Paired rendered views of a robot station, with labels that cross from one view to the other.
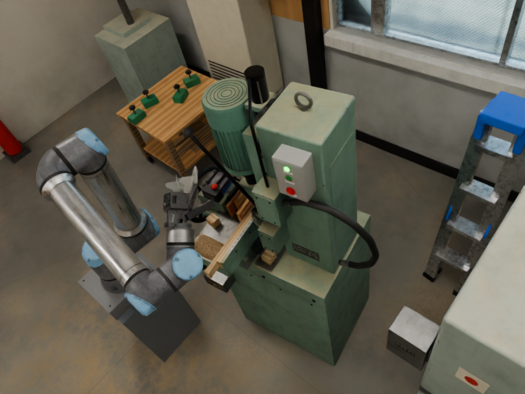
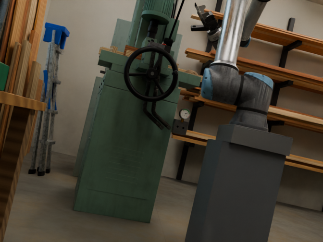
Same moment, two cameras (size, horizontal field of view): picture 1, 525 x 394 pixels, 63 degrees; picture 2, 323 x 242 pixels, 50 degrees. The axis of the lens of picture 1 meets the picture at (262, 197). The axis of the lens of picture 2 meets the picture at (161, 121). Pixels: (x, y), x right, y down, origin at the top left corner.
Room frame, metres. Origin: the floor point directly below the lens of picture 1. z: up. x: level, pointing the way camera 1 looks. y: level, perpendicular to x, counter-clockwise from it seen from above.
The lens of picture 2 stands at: (2.88, 1.33, 0.52)
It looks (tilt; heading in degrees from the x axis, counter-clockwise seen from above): 2 degrees up; 213
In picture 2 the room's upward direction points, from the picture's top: 13 degrees clockwise
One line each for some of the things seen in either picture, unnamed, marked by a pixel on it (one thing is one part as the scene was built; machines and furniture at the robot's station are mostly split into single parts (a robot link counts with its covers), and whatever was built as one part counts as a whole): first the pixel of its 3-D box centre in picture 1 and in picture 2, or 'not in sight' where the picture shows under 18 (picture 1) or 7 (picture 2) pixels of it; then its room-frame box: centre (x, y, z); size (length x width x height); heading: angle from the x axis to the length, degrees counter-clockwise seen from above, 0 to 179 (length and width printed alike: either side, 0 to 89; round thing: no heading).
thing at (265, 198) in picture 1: (272, 202); (170, 30); (0.91, -0.03, 1.22); 0.09 x 0.08 x 0.15; 45
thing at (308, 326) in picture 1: (299, 277); (121, 150); (1.09, -0.07, 0.35); 0.58 x 0.45 x 0.71; 45
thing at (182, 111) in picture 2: not in sight; (183, 115); (1.13, 0.35, 0.65); 0.06 x 0.04 x 0.08; 135
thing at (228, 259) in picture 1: (263, 209); not in sight; (1.13, 0.01, 0.93); 0.60 x 0.02 x 0.06; 135
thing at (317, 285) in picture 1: (289, 234); (135, 90); (1.08, -0.07, 0.76); 0.57 x 0.45 x 0.09; 45
